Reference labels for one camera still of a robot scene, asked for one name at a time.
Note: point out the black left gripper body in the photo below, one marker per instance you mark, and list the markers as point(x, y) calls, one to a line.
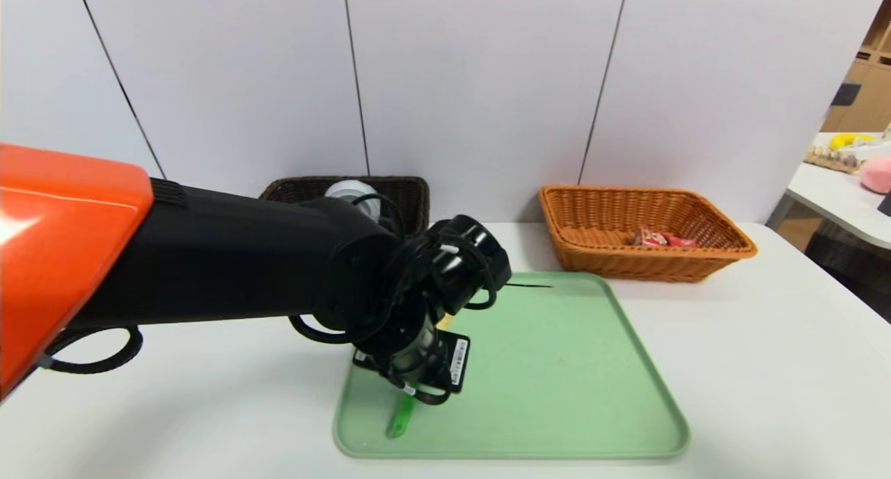
point(451, 360)

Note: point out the yellow green pasta fork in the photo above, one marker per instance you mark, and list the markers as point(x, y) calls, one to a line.
point(400, 420)

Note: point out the white translucent plastic container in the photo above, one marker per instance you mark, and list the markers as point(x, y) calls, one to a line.
point(348, 189)

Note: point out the red snack box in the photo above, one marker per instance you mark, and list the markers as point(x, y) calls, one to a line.
point(658, 239)

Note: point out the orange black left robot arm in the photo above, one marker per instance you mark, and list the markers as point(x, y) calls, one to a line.
point(209, 256)

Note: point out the dark brown wicker basket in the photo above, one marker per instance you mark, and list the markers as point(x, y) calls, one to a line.
point(411, 200)

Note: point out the orange wicker basket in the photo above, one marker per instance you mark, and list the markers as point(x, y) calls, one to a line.
point(598, 256)

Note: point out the wooden board with items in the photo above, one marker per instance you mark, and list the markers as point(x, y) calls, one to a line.
point(832, 160)

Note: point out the light green plastic tray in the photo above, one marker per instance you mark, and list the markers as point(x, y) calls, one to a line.
point(557, 381)

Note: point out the thin black zip tie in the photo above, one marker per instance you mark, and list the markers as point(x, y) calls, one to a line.
point(529, 285)

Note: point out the dark woven chair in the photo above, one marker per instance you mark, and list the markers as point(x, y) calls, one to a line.
point(849, 270)

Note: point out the white background table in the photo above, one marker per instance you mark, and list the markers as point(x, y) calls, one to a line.
point(842, 193)

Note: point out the yellow banana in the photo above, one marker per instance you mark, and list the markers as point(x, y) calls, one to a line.
point(849, 140)

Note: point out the pink plush toy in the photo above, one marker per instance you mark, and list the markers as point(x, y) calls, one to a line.
point(877, 175)

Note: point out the wooden shelf unit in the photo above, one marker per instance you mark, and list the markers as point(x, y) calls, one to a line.
point(870, 103)

